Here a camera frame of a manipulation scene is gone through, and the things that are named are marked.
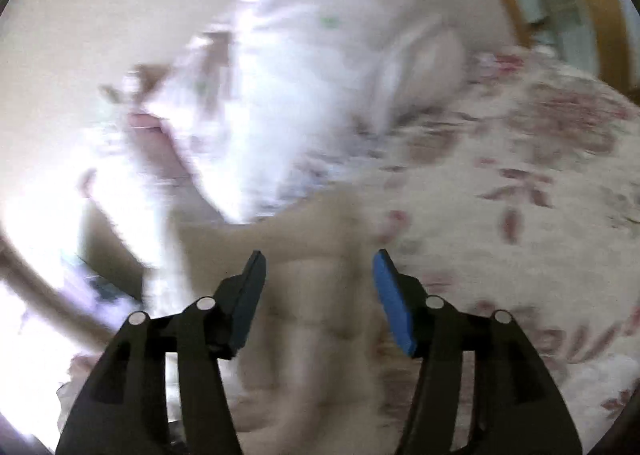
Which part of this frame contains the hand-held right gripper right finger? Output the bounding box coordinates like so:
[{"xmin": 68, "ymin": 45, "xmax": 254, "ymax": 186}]
[{"xmin": 372, "ymin": 249, "xmax": 584, "ymax": 455}]

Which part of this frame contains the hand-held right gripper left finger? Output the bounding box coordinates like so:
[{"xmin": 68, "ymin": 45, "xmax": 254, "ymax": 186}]
[{"xmin": 55, "ymin": 250, "xmax": 268, "ymax": 455}]

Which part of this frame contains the beige quilted down coat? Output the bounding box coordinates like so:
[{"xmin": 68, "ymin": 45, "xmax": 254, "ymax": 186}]
[{"xmin": 167, "ymin": 187, "xmax": 426, "ymax": 438}]

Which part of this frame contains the floral bed sheet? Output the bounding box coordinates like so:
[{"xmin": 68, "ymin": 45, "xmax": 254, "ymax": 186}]
[{"xmin": 235, "ymin": 42, "xmax": 640, "ymax": 441}]

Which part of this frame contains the pink floral pillow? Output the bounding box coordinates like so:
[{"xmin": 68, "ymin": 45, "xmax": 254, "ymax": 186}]
[{"xmin": 142, "ymin": 0, "xmax": 470, "ymax": 226}]

